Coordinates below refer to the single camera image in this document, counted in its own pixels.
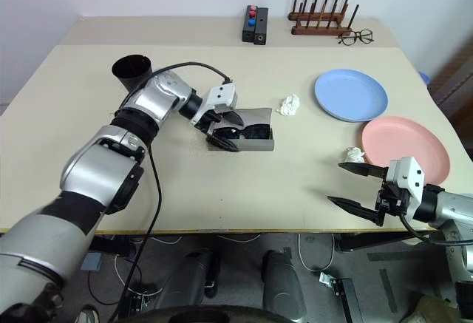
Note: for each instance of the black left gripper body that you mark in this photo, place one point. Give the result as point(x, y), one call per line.
point(210, 121)

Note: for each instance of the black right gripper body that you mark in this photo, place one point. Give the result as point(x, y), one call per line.
point(391, 199)

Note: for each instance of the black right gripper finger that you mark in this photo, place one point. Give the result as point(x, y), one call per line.
point(358, 208)
point(366, 170)

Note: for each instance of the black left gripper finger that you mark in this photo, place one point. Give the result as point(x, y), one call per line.
point(234, 119)
point(221, 142)

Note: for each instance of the black sunglasses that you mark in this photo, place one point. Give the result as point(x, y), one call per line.
point(258, 131)

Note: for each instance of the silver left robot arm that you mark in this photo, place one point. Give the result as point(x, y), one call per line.
point(92, 164)

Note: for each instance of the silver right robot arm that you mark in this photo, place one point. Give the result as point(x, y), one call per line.
point(452, 208)

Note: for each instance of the grey glasses case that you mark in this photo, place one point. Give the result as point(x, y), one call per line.
point(258, 145)

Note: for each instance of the black plastic cup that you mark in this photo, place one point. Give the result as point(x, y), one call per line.
point(131, 73)

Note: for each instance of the crumpled white paper wad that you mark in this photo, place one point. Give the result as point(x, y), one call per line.
point(354, 154)
point(289, 105)

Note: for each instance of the pink plate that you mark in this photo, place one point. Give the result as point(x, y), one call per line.
point(403, 140)

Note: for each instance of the light blue plate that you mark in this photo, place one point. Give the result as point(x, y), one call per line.
point(351, 95)

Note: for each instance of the black box with coloured buttons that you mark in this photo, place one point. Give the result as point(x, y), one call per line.
point(248, 31)

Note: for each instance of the dark rounded shape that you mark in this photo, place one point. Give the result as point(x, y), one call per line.
point(282, 286)
point(188, 278)

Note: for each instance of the blue object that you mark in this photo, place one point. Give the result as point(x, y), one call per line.
point(424, 78)

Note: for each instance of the brown wooden furniture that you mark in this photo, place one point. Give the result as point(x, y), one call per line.
point(456, 86)

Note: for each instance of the wooden peg rack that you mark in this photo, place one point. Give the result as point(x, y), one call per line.
point(318, 27)

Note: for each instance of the dark framed eyeglasses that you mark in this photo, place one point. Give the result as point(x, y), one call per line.
point(346, 39)

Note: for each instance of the small grey box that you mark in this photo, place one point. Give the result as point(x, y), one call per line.
point(91, 262)

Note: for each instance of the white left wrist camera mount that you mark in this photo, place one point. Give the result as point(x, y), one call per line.
point(221, 94)

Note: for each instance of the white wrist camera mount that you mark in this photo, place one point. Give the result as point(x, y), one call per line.
point(221, 94)
point(406, 173)

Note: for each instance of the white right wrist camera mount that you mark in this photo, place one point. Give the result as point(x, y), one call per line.
point(406, 173)

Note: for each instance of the black table frame bar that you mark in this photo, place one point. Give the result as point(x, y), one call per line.
point(369, 241)

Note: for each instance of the black metal bracket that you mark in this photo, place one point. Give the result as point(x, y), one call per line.
point(347, 297)

